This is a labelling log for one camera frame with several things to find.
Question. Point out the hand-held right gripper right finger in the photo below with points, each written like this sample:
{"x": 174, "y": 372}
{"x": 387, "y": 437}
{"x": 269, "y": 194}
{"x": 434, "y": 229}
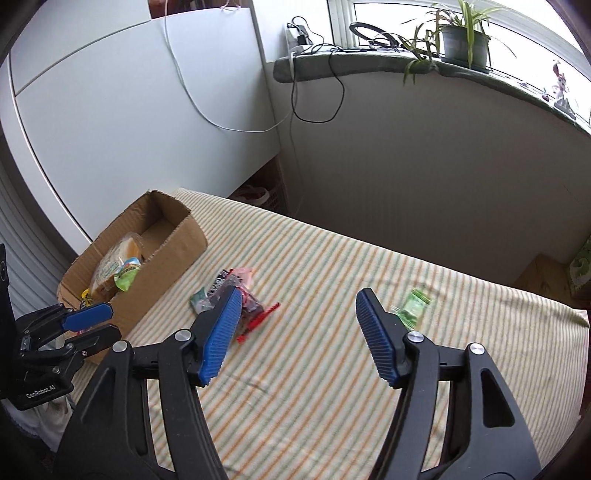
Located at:
{"x": 378, "y": 341}

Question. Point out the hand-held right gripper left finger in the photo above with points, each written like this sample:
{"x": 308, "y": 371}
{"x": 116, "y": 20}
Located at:
{"x": 224, "y": 332}

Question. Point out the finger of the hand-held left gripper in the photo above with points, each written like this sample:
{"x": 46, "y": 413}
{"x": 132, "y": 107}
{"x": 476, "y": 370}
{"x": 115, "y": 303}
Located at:
{"x": 97, "y": 339}
{"x": 87, "y": 316}

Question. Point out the yellow snack packet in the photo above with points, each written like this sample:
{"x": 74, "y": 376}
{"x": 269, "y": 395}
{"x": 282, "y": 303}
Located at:
{"x": 87, "y": 297}

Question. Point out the red edged clear snack packet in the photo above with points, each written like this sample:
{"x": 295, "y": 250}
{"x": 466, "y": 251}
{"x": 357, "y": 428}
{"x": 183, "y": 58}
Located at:
{"x": 254, "y": 316}

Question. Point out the green snack pouch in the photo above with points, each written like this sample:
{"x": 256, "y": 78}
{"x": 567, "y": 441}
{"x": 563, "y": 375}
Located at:
{"x": 125, "y": 277}

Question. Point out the clear packet of red dates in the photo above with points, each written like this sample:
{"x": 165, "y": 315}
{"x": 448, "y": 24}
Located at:
{"x": 240, "y": 277}

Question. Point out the clear bag of bread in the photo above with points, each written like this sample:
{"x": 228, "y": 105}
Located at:
{"x": 113, "y": 258}

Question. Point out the cardboard box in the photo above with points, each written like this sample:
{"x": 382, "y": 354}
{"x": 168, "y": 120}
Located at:
{"x": 180, "y": 249}

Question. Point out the small dark green packet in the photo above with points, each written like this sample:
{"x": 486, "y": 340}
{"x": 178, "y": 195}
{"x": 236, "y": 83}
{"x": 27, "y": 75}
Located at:
{"x": 201, "y": 300}

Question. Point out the green candy packet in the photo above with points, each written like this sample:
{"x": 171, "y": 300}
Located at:
{"x": 413, "y": 307}

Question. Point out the grey ribbed panel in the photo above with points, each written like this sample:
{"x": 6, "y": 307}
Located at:
{"x": 37, "y": 258}

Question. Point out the striped tablecloth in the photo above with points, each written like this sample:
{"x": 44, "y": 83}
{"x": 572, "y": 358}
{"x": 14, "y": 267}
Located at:
{"x": 323, "y": 406}

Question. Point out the brown floor carton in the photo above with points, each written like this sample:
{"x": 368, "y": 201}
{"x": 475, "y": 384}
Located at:
{"x": 540, "y": 277}

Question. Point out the white cabinet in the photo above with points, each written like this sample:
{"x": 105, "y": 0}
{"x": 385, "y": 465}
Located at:
{"x": 138, "y": 115}

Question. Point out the green patterned bag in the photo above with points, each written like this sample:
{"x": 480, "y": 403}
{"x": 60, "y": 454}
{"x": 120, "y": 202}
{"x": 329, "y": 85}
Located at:
{"x": 581, "y": 267}

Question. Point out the grey window sill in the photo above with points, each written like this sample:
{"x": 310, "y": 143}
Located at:
{"x": 360, "y": 62}

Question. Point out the white power strip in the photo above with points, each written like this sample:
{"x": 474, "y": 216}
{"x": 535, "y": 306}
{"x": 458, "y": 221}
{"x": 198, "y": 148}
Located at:
{"x": 295, "y": 39}

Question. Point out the potted spider plant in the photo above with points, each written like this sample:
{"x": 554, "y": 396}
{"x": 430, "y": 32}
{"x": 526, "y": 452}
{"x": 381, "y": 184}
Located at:
{"x": 464, "y": 44}

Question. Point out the white framed window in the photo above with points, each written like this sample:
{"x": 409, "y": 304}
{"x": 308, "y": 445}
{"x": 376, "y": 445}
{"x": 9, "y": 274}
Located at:
{"x": 339, "y": 23}

